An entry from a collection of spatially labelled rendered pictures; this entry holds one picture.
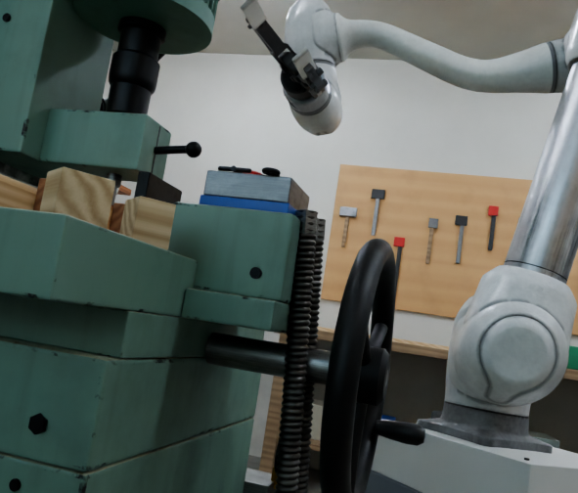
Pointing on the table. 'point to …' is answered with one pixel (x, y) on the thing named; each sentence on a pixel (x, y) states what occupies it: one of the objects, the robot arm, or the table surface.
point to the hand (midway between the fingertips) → (275, 30)
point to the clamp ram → (155, 188)
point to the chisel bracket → (105, 144)
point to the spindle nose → (135, 66)
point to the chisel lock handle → (180, 150)
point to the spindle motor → (176, 14)
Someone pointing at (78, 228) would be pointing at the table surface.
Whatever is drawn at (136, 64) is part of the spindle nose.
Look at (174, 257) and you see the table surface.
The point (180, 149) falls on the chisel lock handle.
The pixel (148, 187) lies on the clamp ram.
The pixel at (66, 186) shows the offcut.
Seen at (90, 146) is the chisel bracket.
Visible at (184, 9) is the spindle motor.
